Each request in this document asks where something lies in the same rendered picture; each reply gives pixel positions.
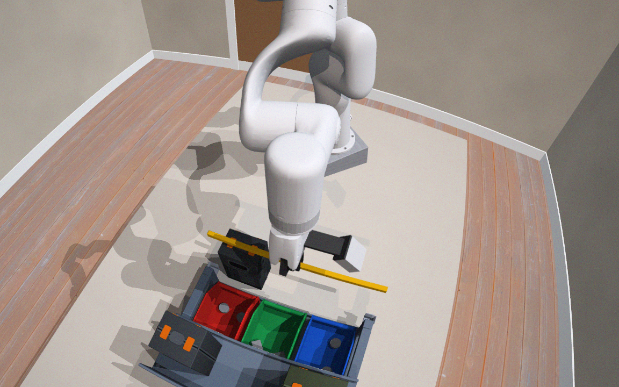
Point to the yellow bar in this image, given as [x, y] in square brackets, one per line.
[303, 266]

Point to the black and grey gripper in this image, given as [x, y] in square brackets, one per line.
[288, 248]

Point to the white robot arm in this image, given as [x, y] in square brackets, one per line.
[295, 162]

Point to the dark grey case with orange latches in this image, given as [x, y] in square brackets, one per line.
[186, 343]

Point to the blue open bin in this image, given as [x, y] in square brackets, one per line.
[315, 349]

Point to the dark blue metal shelf rack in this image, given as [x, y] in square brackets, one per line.
[242, 365]

